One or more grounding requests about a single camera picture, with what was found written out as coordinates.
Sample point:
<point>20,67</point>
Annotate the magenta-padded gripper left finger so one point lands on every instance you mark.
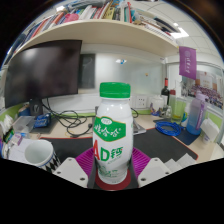
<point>71,170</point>

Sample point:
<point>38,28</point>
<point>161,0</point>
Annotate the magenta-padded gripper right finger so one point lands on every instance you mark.
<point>153,170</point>

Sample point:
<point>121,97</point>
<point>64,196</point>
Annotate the white green-capped drink bottle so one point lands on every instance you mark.
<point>113,133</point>

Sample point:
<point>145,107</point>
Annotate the purple translucent water bottle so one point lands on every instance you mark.
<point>195,116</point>

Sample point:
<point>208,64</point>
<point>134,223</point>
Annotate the black red-edged desk mat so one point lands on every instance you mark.
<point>156,143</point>

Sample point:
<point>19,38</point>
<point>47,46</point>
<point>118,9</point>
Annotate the white folded napkin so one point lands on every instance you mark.
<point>181,161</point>

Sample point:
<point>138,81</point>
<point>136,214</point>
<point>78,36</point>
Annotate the black white diamond-pattern mug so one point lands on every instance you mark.
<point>40,155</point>

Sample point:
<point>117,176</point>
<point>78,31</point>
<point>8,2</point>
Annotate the grey metal laptop stand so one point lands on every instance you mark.
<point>138,128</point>

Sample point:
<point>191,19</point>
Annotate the small blue box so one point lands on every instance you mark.
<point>42,120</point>

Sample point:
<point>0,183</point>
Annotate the white tissue packet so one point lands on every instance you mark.
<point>210,130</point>

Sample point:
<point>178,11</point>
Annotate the dark wine bottle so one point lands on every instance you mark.
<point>165,91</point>

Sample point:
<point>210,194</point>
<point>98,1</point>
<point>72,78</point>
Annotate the black computer monitor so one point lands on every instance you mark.
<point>43,70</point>

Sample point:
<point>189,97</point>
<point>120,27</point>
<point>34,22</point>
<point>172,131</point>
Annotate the purple hanging pennant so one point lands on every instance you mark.
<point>187,63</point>

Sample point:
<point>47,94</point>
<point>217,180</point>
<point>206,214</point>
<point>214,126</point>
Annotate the ceiling lights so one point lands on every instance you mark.
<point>179,33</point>

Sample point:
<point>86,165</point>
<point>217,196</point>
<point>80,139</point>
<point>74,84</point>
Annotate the colourful wall poster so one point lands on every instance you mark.
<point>206,90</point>

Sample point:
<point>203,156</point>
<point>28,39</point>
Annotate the wall shelf with books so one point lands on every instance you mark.
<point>100,30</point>

